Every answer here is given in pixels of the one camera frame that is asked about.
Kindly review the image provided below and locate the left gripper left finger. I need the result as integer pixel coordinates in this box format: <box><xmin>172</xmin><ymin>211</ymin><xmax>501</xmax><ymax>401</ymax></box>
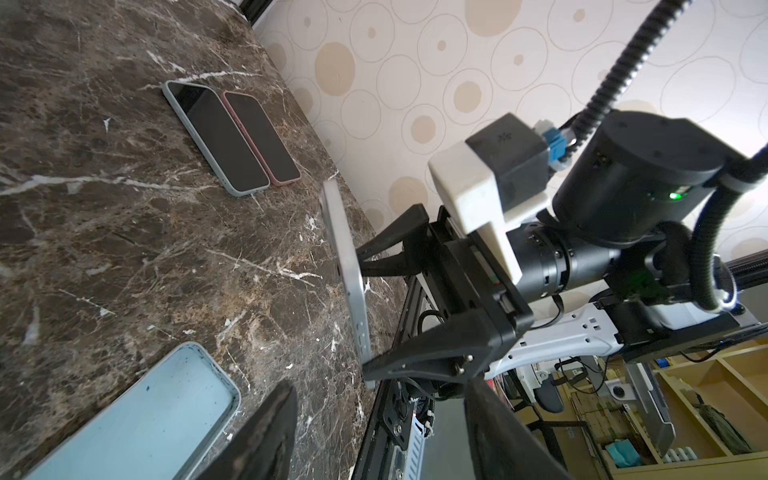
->
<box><xmin>198</xmin><ymin>380</ymin><xmax>298</xmax><ymax>480</ymax></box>

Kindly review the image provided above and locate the pink phone case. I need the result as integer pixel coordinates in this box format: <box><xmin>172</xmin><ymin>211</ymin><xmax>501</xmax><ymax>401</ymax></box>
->
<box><xmin>220</xmin><ymin>89</ymin><xmax>303</xmax><ymax>188</ymax></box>

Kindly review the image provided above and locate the black base frame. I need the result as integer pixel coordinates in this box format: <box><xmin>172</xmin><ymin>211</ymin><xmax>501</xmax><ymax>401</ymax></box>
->
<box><xmin>350</xmin><ymin>275</ymin><xmax>439</xmax><ymax>480</ymax></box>

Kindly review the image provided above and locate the wooden shelf outside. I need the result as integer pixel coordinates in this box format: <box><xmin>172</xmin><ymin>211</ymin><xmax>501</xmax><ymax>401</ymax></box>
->
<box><xmin>564</xmin><ymin>341</ymin><xmax>767</xmax><ymax>479</ymax></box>

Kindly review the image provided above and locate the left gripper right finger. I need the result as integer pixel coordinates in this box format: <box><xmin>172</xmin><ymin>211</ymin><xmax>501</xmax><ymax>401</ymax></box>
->
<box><xmin>464</xmin><ymin>378</ymin><xmax>571</xmax><ymax>480</ymax></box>

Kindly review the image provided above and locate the black phone grey edge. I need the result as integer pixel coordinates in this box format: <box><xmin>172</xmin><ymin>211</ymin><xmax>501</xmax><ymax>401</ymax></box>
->
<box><xmin>320</xmin><ymin>179</ymin><xmax>372</xmax><ymax>366</ymax></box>

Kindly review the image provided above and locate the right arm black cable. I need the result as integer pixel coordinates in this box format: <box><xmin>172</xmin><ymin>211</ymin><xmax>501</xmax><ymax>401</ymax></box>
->
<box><xmin>563</xmin><ymin>0</ymin><xmax>768</xmax><ymax>313</ymax></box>

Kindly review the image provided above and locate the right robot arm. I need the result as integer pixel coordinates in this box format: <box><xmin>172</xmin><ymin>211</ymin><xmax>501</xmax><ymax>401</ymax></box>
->
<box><xmin>357</xmin><ymin>110</ymin><xmax>767</xmax><ymax>383</ymax></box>

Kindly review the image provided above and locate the black phone silver edge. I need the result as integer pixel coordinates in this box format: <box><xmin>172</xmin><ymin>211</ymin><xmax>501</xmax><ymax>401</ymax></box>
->
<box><xmin>166</xmin><ymin>82</ymin><xmax>270</xmax><ymax>193</ymax></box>

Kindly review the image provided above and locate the light blue case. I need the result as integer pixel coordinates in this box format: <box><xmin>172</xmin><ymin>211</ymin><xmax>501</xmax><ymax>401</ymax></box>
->
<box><xmin>27</xmin><ymin>342</ymin><xmax>241</xmax><ymax>479</ymax></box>
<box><xmin>161</xmin><ymin>79</ymin><xmax>272</xmax><ymax>199</ymax></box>

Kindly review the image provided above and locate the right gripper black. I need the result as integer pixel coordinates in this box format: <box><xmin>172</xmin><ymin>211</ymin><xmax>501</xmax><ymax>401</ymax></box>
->
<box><xmin>355</xmin><ymin>203</ymin><xmax>577</xmax><ymax>397</ymax></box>

